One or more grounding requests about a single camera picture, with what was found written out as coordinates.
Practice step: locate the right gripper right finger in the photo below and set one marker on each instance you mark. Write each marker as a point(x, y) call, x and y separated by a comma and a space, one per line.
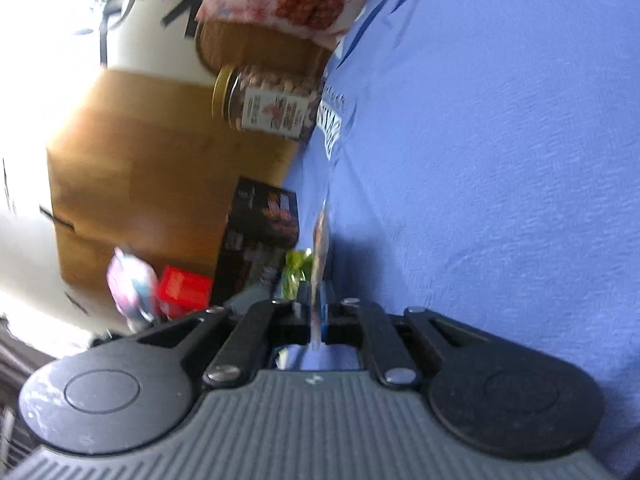
point(492, 394)

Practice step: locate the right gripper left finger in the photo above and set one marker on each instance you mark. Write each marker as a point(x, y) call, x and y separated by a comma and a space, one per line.
point(129, 392)

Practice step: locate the clear seed snack packet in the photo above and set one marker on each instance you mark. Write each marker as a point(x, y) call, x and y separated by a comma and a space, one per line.
point(320, 252)

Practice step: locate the green roll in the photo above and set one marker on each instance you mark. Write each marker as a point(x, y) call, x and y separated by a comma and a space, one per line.
point(297, 269)

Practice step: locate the pink blue plush toy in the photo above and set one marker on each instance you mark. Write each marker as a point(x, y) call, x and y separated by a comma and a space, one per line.
point(132, 283)

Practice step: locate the red gift bag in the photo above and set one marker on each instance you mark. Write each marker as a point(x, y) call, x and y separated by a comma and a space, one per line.
point(181, 292)

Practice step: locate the black snack box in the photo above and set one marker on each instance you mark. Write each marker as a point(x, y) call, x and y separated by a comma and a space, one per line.
point(262, 226)

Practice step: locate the wooden board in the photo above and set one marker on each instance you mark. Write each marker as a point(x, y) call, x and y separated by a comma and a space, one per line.
point(142, 165)

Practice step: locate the nut jar gold lid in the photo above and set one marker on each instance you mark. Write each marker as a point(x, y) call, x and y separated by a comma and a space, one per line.
point(251, 98)

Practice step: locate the round woven tray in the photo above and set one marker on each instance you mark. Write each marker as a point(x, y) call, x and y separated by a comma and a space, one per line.
point(220, 43)

